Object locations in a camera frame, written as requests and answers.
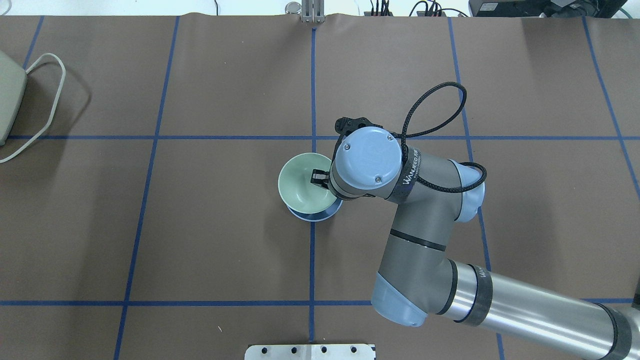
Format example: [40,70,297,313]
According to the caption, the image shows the green bowl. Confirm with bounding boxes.
[278,152,338,214]

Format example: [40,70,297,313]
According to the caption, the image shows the aluminium camera post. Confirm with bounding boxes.
[300,0,326,24]

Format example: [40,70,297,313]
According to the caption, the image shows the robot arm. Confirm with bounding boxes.
[310,119,639,360]

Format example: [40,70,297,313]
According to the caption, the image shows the blue bowl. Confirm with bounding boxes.
[287,198,343,223]

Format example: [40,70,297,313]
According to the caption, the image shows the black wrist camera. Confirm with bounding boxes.
[334,117,383,137]

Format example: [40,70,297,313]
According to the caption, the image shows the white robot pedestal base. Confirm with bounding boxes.
[244,343,377,360]

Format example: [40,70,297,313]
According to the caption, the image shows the cream toaster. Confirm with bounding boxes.
[0,51,27,146]

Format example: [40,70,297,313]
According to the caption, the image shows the white toaster power cord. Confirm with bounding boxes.
[0,53,67,164]

